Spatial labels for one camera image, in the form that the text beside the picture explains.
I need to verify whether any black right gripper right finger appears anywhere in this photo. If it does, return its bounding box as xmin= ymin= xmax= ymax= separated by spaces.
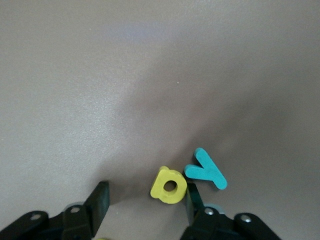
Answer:
xmin=179 ymin=183 xmax=236 ymax=240

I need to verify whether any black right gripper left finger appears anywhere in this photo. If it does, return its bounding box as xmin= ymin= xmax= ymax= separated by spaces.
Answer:
xmin=62 ymin=181 xmax=110 ymax=240

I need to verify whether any teal foam letter y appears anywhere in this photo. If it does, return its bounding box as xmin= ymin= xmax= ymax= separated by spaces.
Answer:
xmin=184 ymin=147 xmax=228 ymax=191

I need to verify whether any yellow foam letter d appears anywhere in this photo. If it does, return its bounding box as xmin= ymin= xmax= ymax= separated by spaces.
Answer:
xmin=149 ymin=166 xmax=189 ymax=205

